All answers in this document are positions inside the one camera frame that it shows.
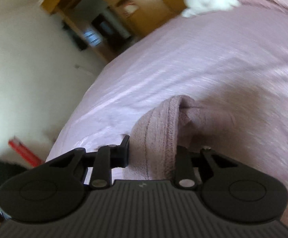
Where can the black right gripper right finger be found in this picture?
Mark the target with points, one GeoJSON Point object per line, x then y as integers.
{"type": "Point", "coordinates": [228, 188]}

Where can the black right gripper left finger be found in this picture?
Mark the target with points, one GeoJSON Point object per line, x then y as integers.
{"type": "Point", "coordinates": [58, 188]}

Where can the pink knitted cardigan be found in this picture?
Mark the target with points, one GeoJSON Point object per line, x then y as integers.
{"type": "Point", "coordinates": [175, 122]}

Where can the red box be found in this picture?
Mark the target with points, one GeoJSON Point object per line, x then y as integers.
{"type": "Point", "coordinates": [32, 159]}

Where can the pink bedspread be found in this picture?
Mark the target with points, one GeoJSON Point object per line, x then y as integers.
{"type": "Point", "coordinates": [236, 60]}

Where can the wooden wardrobe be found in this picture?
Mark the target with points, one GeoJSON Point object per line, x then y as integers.
{"type": "Point", "coordinates": [110, 27]}

